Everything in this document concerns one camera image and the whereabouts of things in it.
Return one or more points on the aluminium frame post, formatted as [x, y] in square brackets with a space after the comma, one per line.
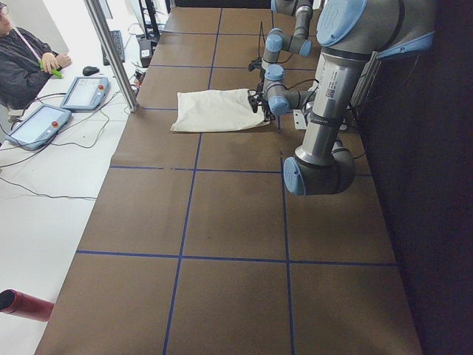
[102, 29]

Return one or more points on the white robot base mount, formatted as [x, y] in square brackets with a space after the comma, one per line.
[300, 119]

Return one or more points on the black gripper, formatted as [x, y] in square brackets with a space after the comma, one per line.
[267, 111]

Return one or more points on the black computer mouse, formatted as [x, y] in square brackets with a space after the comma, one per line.
[89, 70]

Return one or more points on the person in black jacket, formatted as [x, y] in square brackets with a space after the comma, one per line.
[22, 79]

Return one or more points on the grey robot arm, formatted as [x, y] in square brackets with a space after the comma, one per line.
[298, 42]
[350, 34]

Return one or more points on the near blue teach pendant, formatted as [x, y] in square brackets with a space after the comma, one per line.
[39, 128]

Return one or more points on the red cylinder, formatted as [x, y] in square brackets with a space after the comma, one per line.
[24, 305]

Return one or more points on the cream long-sleeve cat shirt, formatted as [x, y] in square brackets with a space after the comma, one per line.
[216, 111]

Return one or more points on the black keyboard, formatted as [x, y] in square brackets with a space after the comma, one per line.
[118, 43]

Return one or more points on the blue teach pendant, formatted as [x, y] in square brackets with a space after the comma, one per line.
[86, 93]
[39, 128]

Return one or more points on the green object in hand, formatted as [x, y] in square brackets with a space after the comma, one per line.
[54, 72]

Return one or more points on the far blue teach pendant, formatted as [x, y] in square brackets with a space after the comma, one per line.
[86, 93]

